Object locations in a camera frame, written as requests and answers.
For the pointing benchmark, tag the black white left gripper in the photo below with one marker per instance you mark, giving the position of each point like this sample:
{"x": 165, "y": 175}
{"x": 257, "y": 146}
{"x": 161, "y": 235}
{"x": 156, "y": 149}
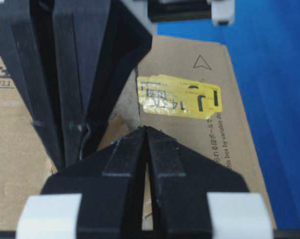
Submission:
{"x": 220, "y": 12}

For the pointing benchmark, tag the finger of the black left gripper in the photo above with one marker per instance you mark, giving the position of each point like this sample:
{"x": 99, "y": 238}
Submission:
{"x": 26, "y": 47}
{"x": 97, "y": 45}

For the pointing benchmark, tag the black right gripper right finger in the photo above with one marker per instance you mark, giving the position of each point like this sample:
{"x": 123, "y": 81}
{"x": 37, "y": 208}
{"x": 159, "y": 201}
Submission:
{"x": 197, "y": 198}

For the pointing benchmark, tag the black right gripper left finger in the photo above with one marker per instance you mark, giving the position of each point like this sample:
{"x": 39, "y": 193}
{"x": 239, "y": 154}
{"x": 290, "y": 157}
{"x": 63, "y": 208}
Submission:
{"x": 95, "y": 198}

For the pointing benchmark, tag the brown cardboard box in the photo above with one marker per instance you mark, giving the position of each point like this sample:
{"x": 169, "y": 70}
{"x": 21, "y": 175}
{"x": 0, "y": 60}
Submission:
{"x": 226, "y": 137}

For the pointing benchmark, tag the blue table cloth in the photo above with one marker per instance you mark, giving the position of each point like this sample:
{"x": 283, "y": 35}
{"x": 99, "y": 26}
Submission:
{"x": 264, "y": 46}

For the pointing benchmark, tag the yellow sticker label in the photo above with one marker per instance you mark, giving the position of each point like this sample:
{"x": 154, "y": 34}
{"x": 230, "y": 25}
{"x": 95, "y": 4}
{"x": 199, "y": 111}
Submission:
{"x": 178, "y": 97}

